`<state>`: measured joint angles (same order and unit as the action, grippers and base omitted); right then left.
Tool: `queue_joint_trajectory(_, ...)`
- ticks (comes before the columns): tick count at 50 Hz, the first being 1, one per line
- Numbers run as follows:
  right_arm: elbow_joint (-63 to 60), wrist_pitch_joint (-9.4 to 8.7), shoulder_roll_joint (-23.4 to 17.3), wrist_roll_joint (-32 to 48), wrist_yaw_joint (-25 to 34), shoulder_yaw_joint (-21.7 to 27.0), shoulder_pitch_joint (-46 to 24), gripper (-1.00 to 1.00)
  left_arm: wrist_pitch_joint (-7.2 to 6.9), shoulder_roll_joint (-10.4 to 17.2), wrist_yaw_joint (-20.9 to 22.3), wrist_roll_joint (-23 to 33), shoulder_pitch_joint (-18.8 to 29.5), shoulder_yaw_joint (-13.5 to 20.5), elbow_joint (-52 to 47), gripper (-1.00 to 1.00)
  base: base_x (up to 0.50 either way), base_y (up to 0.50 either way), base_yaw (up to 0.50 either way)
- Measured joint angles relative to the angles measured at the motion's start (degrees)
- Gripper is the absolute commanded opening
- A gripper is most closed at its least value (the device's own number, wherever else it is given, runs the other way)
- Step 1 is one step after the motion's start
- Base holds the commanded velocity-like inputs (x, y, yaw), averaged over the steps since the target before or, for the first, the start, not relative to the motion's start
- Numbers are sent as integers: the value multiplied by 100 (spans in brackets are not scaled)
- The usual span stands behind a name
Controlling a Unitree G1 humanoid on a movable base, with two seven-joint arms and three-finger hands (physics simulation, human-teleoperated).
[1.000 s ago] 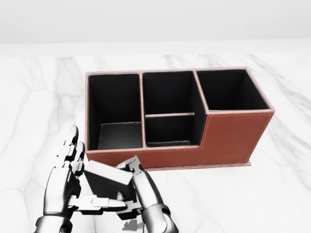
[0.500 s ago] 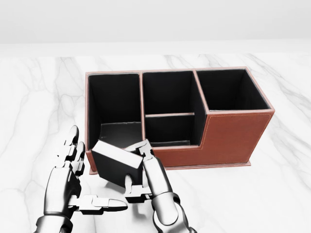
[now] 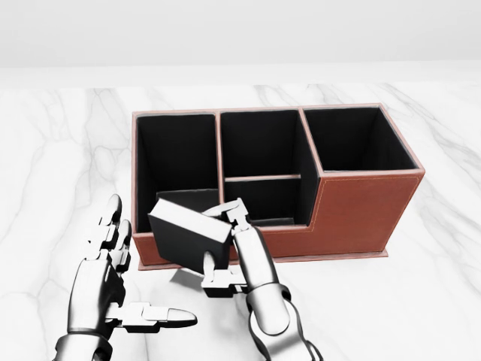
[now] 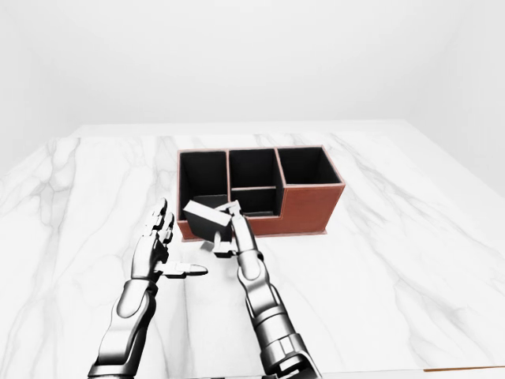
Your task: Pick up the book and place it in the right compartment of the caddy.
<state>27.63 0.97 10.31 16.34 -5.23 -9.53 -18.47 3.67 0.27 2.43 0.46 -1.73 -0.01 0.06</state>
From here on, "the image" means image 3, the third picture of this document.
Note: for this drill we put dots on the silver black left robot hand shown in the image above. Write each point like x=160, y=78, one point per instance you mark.
x=90, y=289

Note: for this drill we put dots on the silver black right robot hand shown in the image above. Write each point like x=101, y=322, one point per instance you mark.
x=253, y=259

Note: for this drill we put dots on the black book with white pages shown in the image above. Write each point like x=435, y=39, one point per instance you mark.
x=188, y=238

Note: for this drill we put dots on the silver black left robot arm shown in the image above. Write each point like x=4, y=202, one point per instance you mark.
x=80, y=347

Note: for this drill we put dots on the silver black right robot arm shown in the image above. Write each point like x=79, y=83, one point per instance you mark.
x=280, y=327

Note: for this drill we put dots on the red-brown desk caddy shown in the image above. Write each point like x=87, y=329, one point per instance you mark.
x=285, y=180

